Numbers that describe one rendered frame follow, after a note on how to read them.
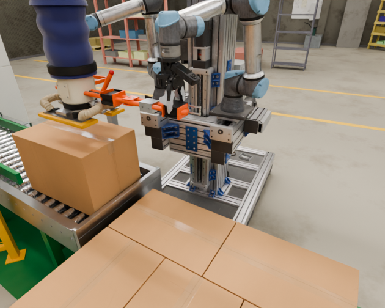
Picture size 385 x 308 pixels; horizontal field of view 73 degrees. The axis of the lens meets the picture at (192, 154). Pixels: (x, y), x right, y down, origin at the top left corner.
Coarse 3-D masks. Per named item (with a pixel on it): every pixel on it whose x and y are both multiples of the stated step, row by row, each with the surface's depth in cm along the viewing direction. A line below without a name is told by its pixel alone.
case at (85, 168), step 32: (32, 128) 159; (64, 128) 159; (96, 128) 159; (128, 128) 158; (32, 160) 154; (64, 160) 136; (96, 160) 136; (128, 160) 160; (64, 192) 152; (96, 192) 142
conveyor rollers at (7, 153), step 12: (0, 132) 256; (12, 132) 257; (0, 144) 234; (12, 144) 235; (0, 156) 212; (12, 156) 212; (12, 168) 197; (24, 180) 181; (24, 192) 172; (36, 192) 170; (48, 204) 160; (60, 204) 158; (84, 216) 151
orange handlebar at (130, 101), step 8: (96, 80) 148; (104, 80) 152; (56, 88) 137; (96, 96) 125; (128, 96) 119; (136, 96) 120; (128, 104) 117; (136, 104) 114; (160, 104) 113; (184, 112) 105
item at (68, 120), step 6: (54, 108) 133; (42, 114) 134; (48, 114) 134; (54, 114) 133; (60, 114) 133; (72, 114) 127; (78, 114) 133; (54, 120) 131; (60, 120) 128; (66, 120) 127; (72, 120) 126; (78, 120) 125; (84, 120) 125; (90, 120) 127; (96, 120) 128; (78, 126) 123; (84, 126) 123
